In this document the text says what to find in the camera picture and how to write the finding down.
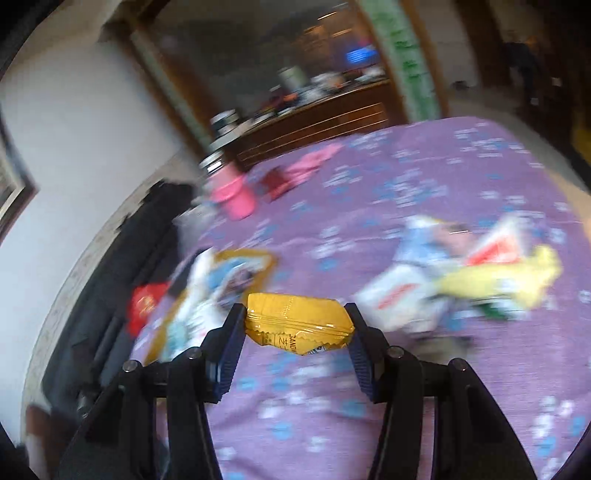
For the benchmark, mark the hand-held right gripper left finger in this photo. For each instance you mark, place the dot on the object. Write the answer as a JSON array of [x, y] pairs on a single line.
[[228, 360]]

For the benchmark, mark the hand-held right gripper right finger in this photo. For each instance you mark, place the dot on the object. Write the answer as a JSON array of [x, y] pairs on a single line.
[[362, 360]]

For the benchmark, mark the yellow snack packet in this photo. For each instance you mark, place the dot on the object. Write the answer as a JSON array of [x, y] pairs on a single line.
[[295, 318]]

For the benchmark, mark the cartoon print tissue pack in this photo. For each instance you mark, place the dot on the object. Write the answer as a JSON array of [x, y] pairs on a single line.
[[235, 277]]

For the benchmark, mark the white foam box gold tape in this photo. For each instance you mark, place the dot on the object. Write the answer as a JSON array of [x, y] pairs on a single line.
[[251, 256]]

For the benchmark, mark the white tissue pack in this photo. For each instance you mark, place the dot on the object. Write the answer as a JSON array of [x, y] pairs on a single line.
[[397, 293]]

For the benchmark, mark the red bag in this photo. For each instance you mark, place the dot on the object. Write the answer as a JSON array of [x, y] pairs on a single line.
[[143, 304]]

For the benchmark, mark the blue towel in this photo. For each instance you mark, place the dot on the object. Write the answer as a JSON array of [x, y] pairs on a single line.
[[415, 247]]

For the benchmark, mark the white packet green print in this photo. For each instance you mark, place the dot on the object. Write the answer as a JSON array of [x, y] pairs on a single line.
[[496, 310]]

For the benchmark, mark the purple floral tablecloth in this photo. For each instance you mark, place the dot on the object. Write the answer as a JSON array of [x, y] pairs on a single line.
[[323, 221]]

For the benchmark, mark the black bag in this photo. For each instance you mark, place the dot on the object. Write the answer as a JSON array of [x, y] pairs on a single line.
[[138, 240]]

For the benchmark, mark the yellow fluffy cloth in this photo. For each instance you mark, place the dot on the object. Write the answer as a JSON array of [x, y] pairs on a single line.
[[503, 277]]

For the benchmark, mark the red and white packet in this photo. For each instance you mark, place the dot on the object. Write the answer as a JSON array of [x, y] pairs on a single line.
[[498, 244]]

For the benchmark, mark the red pouch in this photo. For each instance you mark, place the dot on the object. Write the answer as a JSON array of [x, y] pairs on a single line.
[[279, 182]]

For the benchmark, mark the pink bottle silver lid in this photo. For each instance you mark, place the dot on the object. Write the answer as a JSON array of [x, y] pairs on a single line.
[[221, 173]]

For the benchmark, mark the pink towel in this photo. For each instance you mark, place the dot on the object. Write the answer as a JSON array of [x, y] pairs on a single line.
[[314, 161]]

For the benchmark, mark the wooden counter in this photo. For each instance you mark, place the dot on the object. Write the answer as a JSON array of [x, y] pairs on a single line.
[[314, 124]]

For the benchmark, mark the blue lit screen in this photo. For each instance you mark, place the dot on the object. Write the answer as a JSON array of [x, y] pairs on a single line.
[[360, 55]]

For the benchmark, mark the bamboo wall painting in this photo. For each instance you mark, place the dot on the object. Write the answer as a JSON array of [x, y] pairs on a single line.
[[406, 60]]

